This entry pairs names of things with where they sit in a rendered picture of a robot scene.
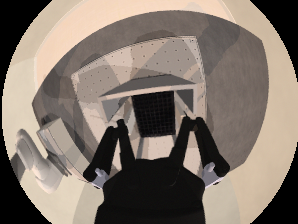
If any black well plate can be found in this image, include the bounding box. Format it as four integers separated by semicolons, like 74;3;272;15
131;90;176;138

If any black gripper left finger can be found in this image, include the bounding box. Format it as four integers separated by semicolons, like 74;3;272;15
83;107;141;189

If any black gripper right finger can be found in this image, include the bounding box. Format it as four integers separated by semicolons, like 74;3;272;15
158;101;230;189

